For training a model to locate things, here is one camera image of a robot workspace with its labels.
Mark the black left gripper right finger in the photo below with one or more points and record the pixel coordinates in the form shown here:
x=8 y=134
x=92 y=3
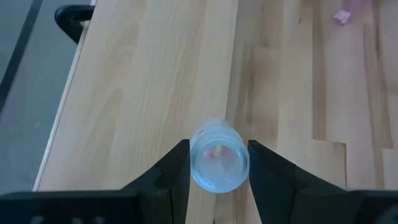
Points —
x=280 y=196

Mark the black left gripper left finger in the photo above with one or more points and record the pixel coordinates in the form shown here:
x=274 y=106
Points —
x=168 y=193

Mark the light blue medicine bottle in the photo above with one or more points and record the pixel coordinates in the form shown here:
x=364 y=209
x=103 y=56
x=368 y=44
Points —
x=217 y=174

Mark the pink medicine bottle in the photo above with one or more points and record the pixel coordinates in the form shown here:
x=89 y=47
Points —
x=342 y=16

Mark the black table clamp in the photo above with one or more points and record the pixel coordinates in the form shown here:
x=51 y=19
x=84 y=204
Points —
x=73 y=21

